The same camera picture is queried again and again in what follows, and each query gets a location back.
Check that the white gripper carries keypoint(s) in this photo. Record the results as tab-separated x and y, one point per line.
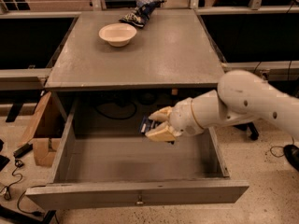
183	117

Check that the dark blue rxbar wrapper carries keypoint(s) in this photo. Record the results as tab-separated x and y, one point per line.
147	125

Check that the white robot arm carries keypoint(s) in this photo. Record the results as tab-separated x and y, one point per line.
240	97

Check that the brass drawer knob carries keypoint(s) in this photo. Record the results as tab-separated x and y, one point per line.
139	200

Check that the grey open top drawer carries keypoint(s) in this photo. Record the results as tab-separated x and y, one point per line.
106	163

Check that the black table leg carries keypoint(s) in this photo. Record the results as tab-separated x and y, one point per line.
254	135

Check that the cream ceramic bowl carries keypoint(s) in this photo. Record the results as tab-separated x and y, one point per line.
117	34

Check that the blue patterned chip bag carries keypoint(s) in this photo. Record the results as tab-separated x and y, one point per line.
140	16

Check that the cardboard box on floor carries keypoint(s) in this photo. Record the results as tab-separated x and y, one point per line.
44	131

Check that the black shoe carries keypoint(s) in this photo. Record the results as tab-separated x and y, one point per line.
291	153

